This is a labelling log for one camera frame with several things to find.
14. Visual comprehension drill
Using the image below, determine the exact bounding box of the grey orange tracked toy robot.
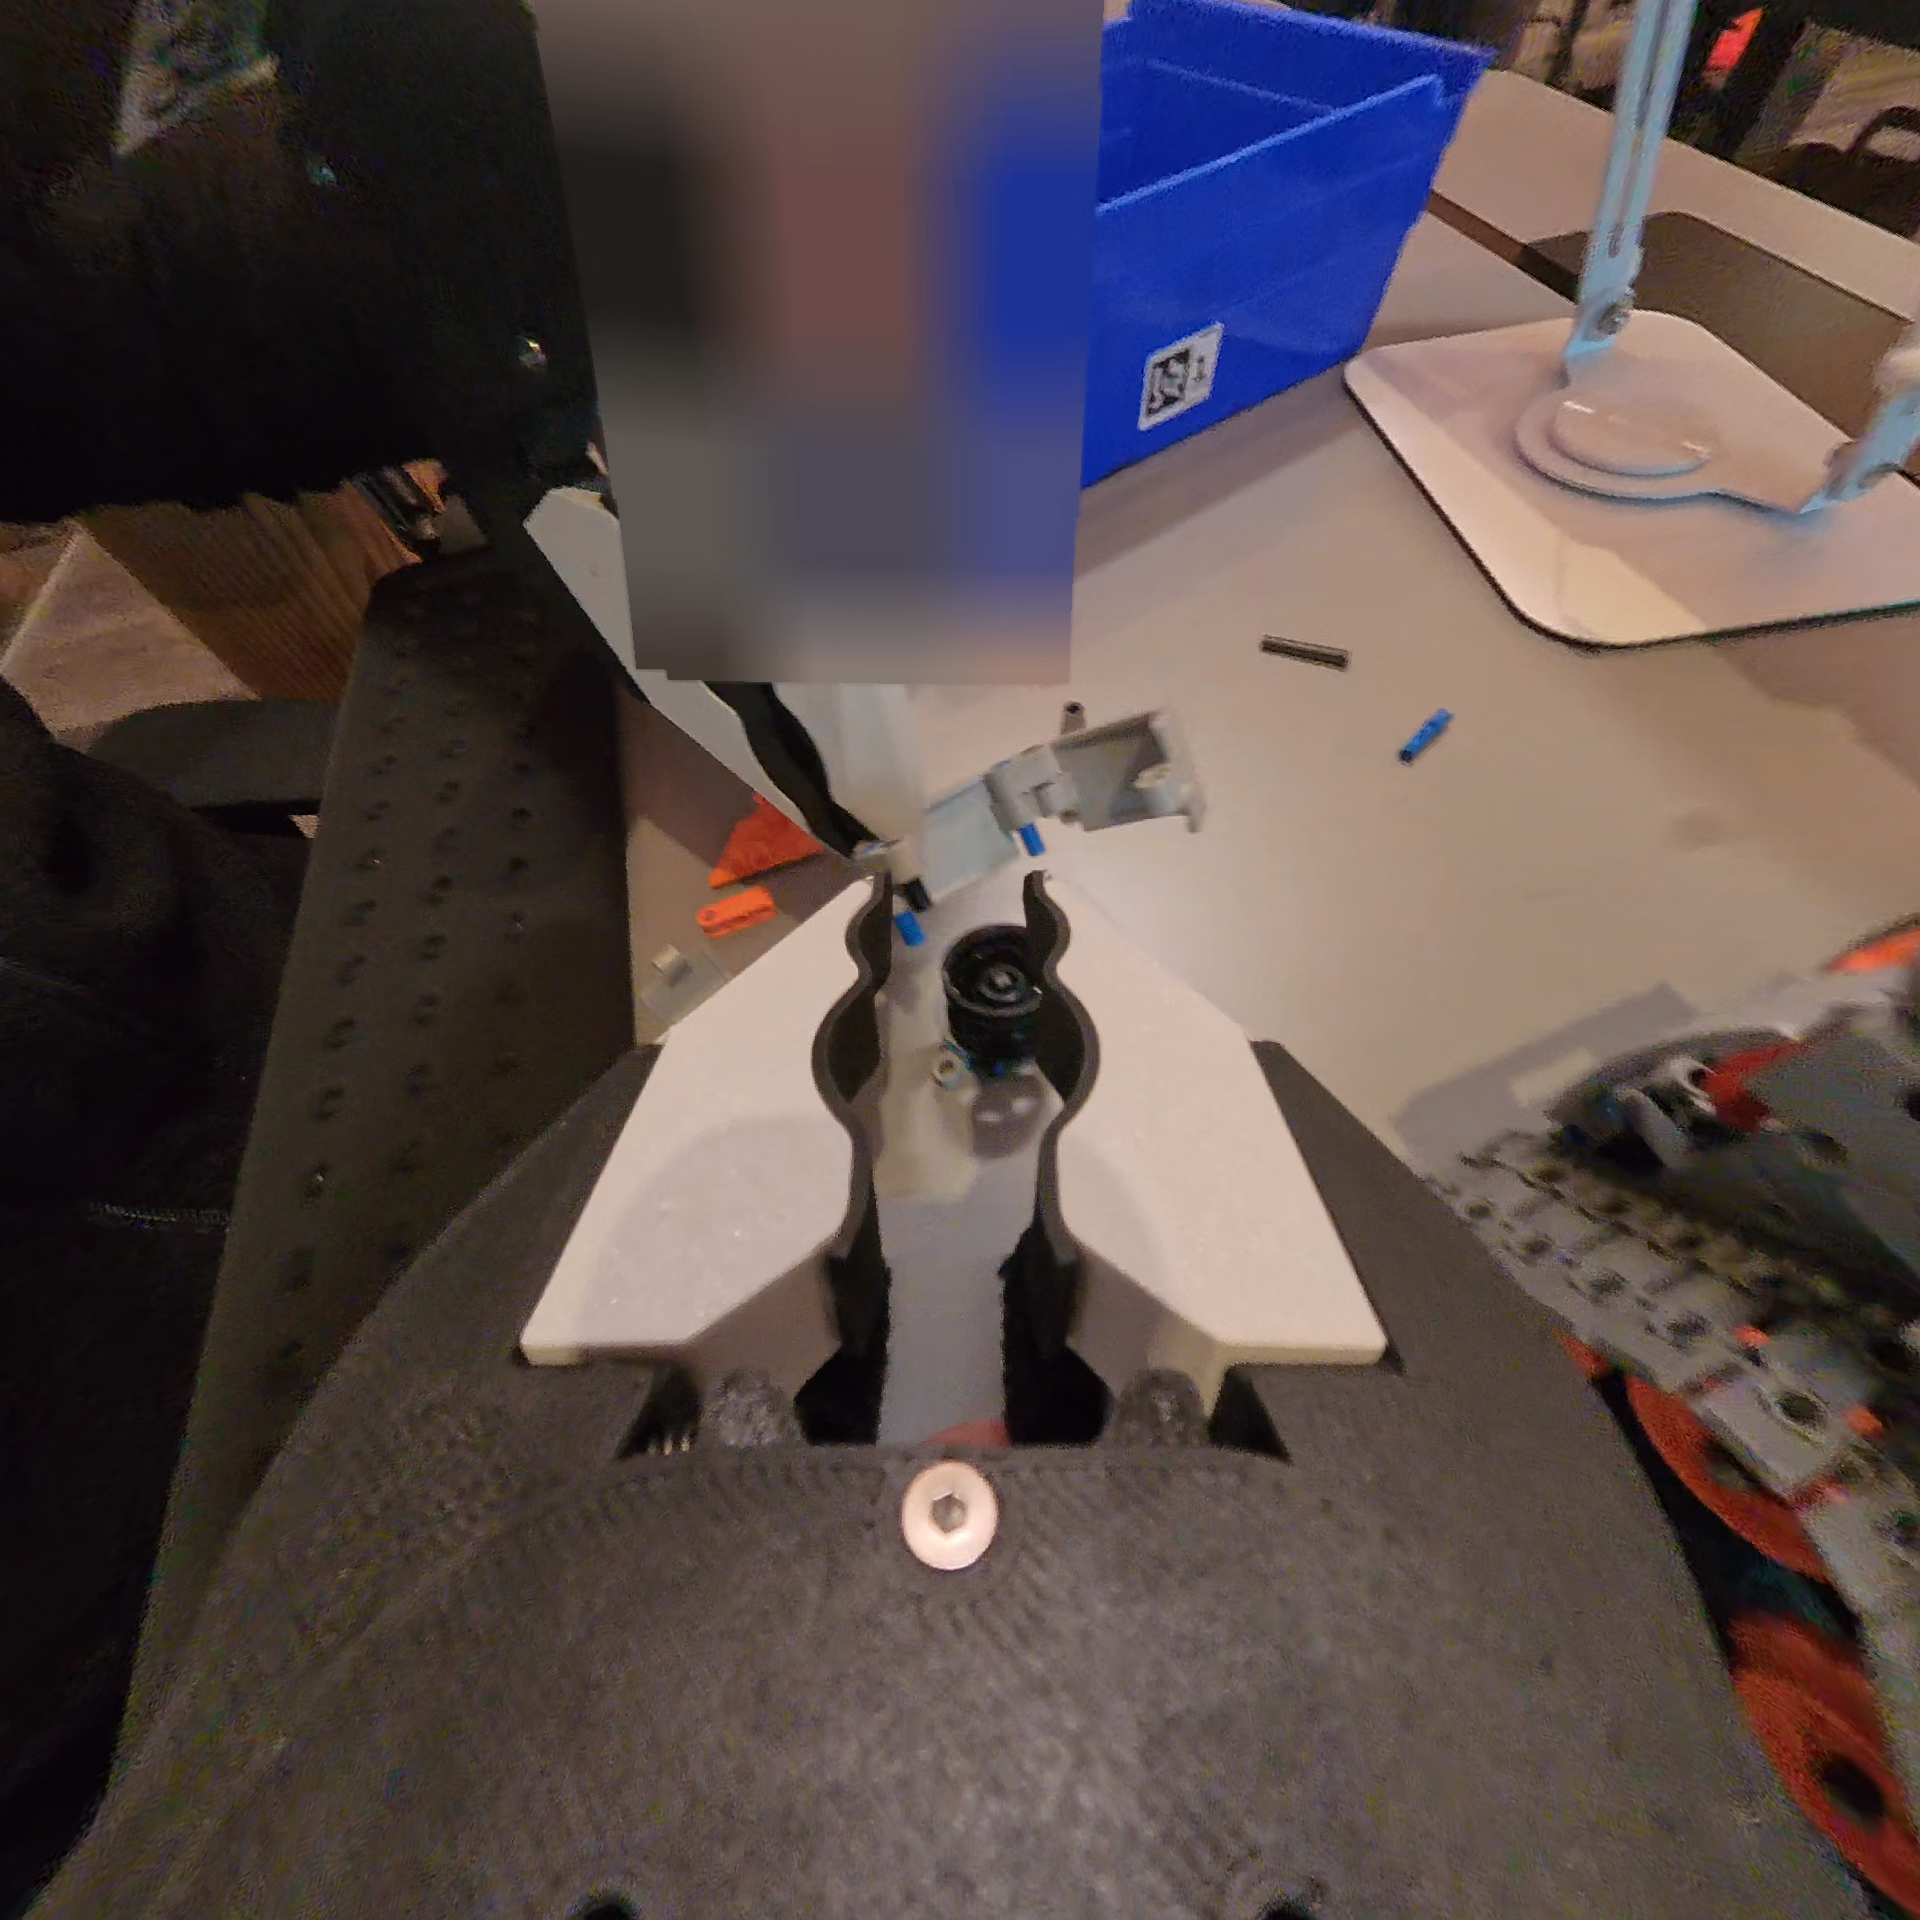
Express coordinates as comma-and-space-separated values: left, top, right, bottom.
1436, 927, 1920, 1920

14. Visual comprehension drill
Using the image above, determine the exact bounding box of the blue plastic bin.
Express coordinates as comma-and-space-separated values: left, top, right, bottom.
1082, 0, 1492, 489

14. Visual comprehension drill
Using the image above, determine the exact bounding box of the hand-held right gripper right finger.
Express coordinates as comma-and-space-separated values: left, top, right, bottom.
1015, 873, 1393, 1393

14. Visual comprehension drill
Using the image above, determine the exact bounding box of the white flat sheet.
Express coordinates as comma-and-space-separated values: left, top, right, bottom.
1342, 303, 1920, 649

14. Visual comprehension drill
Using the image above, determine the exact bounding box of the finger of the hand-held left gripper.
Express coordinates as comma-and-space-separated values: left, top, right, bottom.
527, 489, 896, 873
787, 686, 1073, 848

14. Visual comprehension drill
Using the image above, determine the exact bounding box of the small white blue connector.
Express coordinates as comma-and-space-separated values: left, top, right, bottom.
896, 708, 1210, 907

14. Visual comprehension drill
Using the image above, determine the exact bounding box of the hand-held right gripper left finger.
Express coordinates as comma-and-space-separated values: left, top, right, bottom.
527, 887, 904, 1383

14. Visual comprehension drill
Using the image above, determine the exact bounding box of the black perforated board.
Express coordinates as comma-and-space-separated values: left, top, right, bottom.
122, 555, 648, 1772

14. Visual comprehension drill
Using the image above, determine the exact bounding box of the orange flat panel piece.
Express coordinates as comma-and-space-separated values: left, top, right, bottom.
697, 800, 830, 936

